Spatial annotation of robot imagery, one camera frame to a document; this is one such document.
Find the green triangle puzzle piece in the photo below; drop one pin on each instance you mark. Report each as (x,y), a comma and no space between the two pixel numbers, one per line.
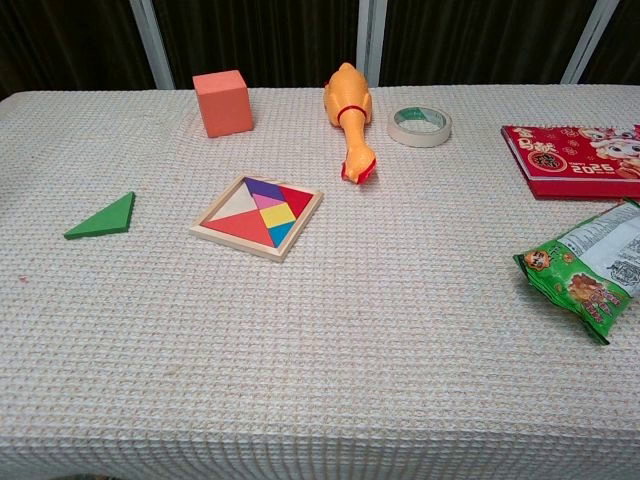
(110,220)

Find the blue triangle tangram piece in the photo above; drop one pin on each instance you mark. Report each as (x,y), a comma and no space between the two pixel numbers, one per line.
(281,234)

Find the medium red triangle tangram piece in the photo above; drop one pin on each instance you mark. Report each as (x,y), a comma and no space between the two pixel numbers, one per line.
(299,200)

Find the yellow square tangram piece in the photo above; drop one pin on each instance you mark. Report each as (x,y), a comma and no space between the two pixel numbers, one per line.
(277,215)

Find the pink triangle tangram piece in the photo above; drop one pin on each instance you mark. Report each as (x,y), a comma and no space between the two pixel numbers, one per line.
(267,201)

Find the purple parallelogram tangram piece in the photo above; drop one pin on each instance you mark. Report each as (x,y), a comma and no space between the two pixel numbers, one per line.
(267,189)

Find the large red triangle tangram piece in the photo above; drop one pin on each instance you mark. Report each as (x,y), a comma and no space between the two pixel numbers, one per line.
(245,227)

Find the wooden tangram tray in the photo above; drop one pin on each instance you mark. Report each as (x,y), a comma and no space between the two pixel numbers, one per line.
(234,204)

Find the beige woven tablecloth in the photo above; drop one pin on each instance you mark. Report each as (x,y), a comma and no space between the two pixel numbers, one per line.
(350,350)

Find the yellow rubber chicken toy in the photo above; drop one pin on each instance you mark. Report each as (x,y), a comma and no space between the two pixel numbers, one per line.
(350,100)

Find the orange foam cube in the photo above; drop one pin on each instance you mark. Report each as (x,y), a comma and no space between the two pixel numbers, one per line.
(222,105)

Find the black curtain panel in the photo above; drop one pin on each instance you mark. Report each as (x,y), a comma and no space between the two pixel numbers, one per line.
(475,40)
(260,40)
(65,40)
(625,45)

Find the green snack bag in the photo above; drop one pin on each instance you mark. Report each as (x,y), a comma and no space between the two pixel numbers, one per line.
(575,280)

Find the red desk calendar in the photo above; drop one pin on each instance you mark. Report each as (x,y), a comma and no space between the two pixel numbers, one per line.
(575,155)

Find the silver metal frame post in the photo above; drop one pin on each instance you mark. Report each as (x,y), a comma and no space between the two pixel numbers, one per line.
(152,45)
(590,42)
(371,45)

